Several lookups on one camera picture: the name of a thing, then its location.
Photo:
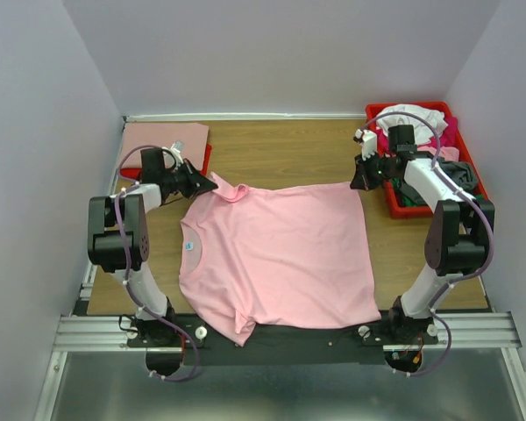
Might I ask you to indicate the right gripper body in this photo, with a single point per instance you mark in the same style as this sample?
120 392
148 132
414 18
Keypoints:
378 170

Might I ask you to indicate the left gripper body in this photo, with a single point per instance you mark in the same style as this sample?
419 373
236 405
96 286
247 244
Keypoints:
178 180

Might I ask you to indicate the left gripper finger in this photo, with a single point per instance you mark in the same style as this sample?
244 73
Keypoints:
199 185
194 176

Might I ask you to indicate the light pink t-shirt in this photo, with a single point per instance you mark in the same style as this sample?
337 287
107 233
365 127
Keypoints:
295 257

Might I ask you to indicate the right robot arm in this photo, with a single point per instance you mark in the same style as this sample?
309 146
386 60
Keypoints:
459 244

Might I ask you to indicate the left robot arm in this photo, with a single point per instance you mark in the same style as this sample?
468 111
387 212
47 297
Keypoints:
118 239

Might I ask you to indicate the folded pink t-shirt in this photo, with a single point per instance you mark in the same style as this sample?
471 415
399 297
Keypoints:
193 136

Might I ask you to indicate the red plastic bin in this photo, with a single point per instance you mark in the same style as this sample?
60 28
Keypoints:
458 152

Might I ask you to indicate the green garment in bin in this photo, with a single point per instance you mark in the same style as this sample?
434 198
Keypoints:
409 196

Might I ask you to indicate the folded red t-shirt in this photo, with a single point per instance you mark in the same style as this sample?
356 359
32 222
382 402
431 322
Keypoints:
129 166

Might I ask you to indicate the white t-shirt in bin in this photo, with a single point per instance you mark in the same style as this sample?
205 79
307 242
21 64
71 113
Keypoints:
409 114

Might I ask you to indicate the magenta garment in bin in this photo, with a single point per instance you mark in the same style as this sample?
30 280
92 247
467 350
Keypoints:
446 129

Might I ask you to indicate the grey garment in bin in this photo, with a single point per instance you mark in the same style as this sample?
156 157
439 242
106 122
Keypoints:
461 173

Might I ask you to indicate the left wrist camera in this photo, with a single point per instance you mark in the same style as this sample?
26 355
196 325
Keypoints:
176 150

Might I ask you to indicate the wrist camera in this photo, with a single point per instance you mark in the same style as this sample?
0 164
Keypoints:
176 150
368 141

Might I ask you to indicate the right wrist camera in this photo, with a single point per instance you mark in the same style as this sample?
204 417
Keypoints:
368 141

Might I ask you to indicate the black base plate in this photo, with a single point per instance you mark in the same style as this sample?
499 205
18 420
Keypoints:
196 344

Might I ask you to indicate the aluminium frame rail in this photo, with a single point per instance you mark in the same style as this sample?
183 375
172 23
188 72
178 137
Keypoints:
467 375

